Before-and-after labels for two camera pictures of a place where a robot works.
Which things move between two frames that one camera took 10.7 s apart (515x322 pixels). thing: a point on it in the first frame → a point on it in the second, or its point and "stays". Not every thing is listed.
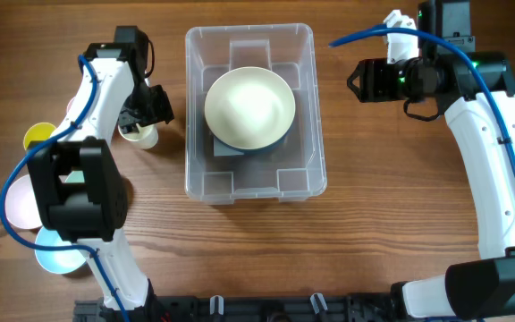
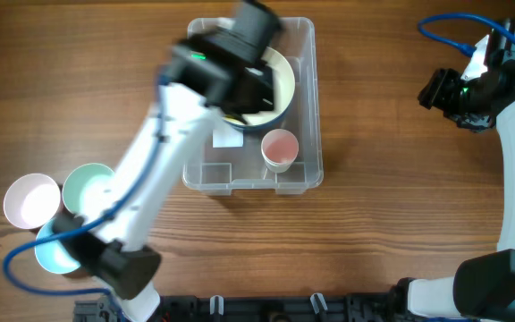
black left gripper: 140,114 → 257,96
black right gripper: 366,80 → 433,89
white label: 220,149 → 228,137
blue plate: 221,148 → 270,125
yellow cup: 40,131 → 233,120
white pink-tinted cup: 21,206 stays
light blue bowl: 58,261 stays
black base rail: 268,308 stays
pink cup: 70,104 → 279,148
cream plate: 249,107 → 284,82
